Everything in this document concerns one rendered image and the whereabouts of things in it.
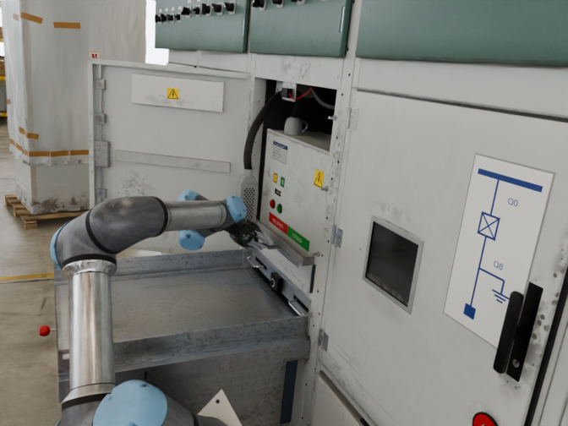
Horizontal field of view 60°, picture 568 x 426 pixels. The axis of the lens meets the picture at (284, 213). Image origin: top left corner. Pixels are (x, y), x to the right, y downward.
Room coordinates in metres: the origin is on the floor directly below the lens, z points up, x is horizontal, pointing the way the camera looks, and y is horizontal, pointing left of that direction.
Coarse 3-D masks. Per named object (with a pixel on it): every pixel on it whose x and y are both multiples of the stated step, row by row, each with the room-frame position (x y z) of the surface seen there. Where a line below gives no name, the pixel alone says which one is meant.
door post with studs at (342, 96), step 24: (360, 0) 1.28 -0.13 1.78; (336, 96) 1.33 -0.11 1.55; (336, 120) 1.31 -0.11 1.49; (336, 144) 1.30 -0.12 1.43; (336, 168) 1.29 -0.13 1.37; (336, 192) 1.27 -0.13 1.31; (312, 312) 1.33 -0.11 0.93; (312, 336) 1.30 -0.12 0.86; (312, 360) 1.29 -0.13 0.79; (312, 384) 1.27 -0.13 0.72
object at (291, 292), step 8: (256, 248) 1.82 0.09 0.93; (256, 256) 1.79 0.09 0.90; (264, 256) 1.75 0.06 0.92; (256, 264) 1.79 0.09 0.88; (264, 264) 1.73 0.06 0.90; (272, 264) 1.68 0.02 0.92; (264, 272) 1.72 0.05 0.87; (280, 272) 1.61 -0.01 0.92; (288, 280) 1.55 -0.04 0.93; (288, 288) 1.53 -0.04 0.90; (296, 288) 1.49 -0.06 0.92; (288, 296) 1.53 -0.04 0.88; (296, 296) 1.48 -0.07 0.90; (304, 296) 1.44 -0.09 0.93; (296, 304) 1.47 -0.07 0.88; (304, 304) 1.43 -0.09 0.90; (304, 312) 1.42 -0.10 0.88
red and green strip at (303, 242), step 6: (270, 216) 1.73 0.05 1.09; (276, 222) 1.68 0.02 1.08; (282, 222) 1.64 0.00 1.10; (282, 228) 1.64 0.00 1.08; (288, 228) 1.60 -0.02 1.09; (288, 234) 1.59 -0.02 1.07; (294, 234) 1.56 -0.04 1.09; (294, 240) 1.55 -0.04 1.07; (300, 240) 1.51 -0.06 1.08; (306, 240) 1.48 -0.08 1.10; (306, 246) 1.48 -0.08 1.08
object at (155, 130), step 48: (96, 96) 1.94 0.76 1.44; (144, 96) 1.90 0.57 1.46; (192, 96) 1.89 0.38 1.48; (240, 96) 1.91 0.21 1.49; (96, 144) 1.92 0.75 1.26; (144, 144) 1.93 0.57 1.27; (192, 144) 1.92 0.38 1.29; (240, 144) 1.91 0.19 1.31; (96, 192) 1.94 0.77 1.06; (144, 192) 1.93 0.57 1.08; (144, 240) 1.93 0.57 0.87
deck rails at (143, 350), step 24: (120, 264) 1.62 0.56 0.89; (144, 264) 1.66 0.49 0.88; (168, 264) 1.70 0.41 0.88; (192, 264) 1.74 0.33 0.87; (216, 264) 1.78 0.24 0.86; (240, 264) 1.83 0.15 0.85; (168, 336) 1.15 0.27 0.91; (192, 336) 1.18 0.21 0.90; (216, 336) 1.21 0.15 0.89; (240, 336) 1.24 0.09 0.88; (264, 336) 1.27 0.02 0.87; (288, 336) 1.31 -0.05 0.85; (120, 360) 1.10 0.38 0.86; (144, 360) 1.12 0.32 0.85
